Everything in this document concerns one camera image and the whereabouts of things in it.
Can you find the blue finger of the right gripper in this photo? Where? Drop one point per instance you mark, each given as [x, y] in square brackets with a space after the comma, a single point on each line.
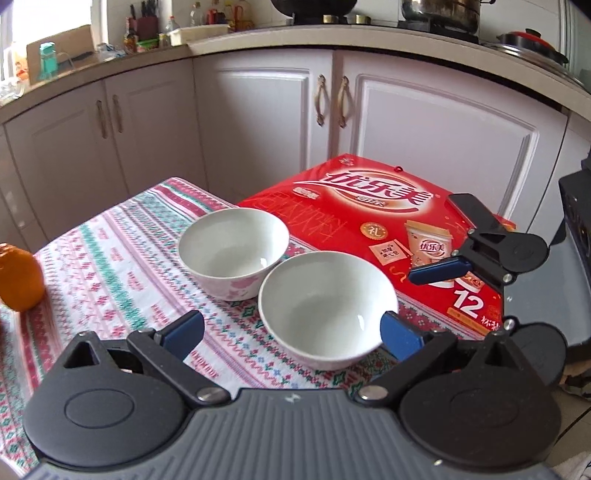
[444, 270]
[476, 213]

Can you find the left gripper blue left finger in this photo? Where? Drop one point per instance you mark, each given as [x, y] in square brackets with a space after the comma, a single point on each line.
[162, 353]

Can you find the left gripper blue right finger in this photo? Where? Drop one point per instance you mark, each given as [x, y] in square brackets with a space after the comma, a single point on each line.
[420, 354]

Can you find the white bowl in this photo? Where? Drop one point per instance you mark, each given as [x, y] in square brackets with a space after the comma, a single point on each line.
[324, 308]
[229, 252]

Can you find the white kitchen cabinets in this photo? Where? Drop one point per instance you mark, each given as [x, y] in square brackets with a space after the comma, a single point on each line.
[237, 123]

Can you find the patterned tablecloth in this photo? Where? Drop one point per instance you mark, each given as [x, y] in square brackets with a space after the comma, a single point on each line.
[119, 272]

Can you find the red gift box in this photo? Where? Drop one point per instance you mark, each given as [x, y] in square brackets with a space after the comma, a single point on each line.
[394, 220]

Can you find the bumpy orange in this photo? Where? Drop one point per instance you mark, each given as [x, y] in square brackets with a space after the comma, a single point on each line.
[22, 284]

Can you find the steel pot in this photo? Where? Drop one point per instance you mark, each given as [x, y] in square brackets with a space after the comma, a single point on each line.
[463, 15]

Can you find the black wok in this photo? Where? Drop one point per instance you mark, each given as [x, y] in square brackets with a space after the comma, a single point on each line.
[314, 12]

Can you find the teal water bottle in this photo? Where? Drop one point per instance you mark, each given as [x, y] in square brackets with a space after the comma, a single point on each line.
[48, 61]

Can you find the cardboard box on counter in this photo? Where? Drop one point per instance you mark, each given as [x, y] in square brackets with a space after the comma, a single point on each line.
[69, 46]

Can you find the knife block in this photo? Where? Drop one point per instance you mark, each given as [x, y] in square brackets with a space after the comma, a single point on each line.
[145, 19]

